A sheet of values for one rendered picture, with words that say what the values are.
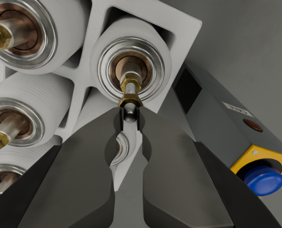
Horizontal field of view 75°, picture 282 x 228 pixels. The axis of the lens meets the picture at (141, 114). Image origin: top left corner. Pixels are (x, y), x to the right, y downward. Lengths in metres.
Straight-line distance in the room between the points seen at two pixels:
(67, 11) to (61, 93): 0.12
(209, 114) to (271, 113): 0.40
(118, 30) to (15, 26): 0.09
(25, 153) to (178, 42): 0.29
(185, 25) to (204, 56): 0.23
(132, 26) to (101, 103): 0.13
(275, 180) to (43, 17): 0.29
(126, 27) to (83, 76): 0.12
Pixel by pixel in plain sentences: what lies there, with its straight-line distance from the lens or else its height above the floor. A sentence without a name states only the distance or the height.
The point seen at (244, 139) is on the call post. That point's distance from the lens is 0.23.
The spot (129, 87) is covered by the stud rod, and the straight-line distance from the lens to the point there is 0.16.
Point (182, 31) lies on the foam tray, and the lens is 0.28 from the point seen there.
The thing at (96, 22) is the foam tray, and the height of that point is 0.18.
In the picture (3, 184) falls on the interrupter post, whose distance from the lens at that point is 0.36.
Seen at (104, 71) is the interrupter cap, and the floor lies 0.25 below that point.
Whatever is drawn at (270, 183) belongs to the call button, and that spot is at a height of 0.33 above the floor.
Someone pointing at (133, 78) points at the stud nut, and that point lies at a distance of 0.17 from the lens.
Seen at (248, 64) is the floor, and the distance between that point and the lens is 0.56.
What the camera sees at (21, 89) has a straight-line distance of 0.27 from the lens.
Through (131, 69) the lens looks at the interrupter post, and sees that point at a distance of 0.19.
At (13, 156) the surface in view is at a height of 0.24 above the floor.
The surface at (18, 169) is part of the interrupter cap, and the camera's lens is 0.34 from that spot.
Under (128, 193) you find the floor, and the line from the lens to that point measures 0.80.
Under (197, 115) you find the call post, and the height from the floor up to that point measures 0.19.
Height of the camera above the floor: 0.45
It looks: 58 degrees down
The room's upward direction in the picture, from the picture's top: 176 degrees clockwise
